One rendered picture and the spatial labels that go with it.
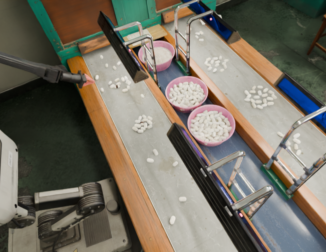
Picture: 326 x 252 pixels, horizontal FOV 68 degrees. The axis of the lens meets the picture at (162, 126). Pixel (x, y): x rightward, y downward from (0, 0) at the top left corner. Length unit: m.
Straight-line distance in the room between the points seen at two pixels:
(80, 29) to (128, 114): 0.74
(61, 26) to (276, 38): 2.43
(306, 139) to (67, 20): 1.64
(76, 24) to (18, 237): 1.39
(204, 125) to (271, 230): 0.62
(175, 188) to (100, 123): 0.59
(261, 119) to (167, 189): 0.68
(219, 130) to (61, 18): 1.25
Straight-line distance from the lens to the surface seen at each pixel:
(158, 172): 1.29
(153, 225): 1.18
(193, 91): 1.59
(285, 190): 1.36
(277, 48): 3.22
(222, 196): 0.85
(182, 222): 1.20
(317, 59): 3.23
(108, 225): 1.53
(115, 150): 1.36
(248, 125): 1.43
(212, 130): 1.40
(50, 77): 1.49
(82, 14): 1.88
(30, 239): 1.70
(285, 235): 1.34
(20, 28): 2.76
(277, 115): 1.55
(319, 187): 1.40
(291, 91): 1.21
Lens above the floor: 1.91
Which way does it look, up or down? 56 degrees down
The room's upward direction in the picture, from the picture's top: 8 degrees counter-clockwise
